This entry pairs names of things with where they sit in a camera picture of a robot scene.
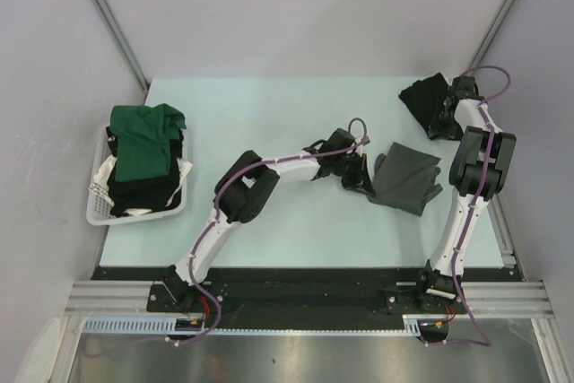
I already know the aluminium frame rail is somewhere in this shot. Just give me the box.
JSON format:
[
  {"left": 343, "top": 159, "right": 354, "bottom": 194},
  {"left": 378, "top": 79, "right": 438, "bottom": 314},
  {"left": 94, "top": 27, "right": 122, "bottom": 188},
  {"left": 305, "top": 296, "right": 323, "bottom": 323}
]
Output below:
[{"left": 65, "top": 281, "right": 554, "bottom": 318}]

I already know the white plastic laundry basket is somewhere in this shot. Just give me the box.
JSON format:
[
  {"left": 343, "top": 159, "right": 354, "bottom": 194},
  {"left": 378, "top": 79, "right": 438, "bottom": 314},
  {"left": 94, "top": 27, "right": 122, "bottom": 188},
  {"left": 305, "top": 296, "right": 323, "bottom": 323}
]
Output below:
[{"left": 86, "top": 125, "right": 188, "bottom": 226}]

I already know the black t-shirt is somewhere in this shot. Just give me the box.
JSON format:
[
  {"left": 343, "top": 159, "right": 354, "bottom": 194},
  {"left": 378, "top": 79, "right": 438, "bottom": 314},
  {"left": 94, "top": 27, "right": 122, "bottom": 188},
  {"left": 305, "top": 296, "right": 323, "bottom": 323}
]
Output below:
[
  {"left": 106, "top": 126, "right": 184, "bottom": 217},
  {"left": 398, "top": 73, "right": 449, "bottom": 138}
]

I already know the green t-shirt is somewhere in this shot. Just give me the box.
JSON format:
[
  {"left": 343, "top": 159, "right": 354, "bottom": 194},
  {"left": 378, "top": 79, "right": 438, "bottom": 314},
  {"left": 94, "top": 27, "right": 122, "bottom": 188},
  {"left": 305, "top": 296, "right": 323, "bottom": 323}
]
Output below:
[{"left": 109, "top": 103, "right": 187, "bottom": 182}]

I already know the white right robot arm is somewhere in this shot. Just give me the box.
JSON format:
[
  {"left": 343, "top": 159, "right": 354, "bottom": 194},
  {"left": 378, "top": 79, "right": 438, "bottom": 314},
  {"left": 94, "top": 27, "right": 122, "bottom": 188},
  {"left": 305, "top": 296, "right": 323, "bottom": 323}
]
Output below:
[{"left": 413, "top": 74, "right": 517, "bottom": 312}]

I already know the black t-shirt in basket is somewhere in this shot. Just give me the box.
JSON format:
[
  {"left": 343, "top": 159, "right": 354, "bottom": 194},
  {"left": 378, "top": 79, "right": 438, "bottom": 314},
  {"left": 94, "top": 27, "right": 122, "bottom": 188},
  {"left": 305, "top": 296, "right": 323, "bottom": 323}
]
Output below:
[{"left": 106, "top": 126, "right": 184, "bottom": 217}]

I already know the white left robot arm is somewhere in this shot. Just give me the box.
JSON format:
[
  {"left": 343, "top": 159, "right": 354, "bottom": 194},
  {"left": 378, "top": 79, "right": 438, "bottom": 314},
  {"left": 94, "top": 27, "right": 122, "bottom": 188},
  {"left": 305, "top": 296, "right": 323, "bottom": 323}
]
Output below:
[{"left": 161, "top": 128, "right": 373, "bottom": 311}]

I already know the white printed t-shirt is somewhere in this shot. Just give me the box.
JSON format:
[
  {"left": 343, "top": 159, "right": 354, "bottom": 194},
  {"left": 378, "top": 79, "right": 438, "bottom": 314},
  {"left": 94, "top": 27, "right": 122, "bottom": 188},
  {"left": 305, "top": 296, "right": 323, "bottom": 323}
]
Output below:
[{"left": 89, "top": 156, "right": 193, "bottom": 215}]

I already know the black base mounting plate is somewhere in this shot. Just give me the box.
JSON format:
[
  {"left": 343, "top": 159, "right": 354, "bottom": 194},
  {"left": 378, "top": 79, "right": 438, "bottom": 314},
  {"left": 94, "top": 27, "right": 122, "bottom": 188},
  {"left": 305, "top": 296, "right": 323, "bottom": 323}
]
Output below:
[{"left": 91, "top": 265, "right": 524, "bottom": 330}]

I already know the white slotted cable duct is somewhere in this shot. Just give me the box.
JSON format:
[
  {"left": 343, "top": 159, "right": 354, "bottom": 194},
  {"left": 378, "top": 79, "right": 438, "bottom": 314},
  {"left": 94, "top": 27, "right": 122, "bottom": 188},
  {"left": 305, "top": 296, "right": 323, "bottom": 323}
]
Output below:
[{"left": 83, "top": 316, "right": 447, "bottom": 336}]

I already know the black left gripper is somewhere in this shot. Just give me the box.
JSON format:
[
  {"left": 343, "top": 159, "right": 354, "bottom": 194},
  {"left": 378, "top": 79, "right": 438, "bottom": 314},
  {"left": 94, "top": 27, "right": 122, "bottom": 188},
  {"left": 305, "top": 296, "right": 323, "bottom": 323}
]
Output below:
[{"left": 331, "top": 152, "right": 374, "bottom": 196}]

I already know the grey t-shirt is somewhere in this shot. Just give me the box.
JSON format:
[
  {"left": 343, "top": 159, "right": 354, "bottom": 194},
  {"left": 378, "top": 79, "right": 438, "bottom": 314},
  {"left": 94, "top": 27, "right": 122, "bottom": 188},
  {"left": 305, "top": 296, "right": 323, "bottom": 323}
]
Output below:
[{"left": 368, "top": 143, "right": 442, "bottom": 216}]

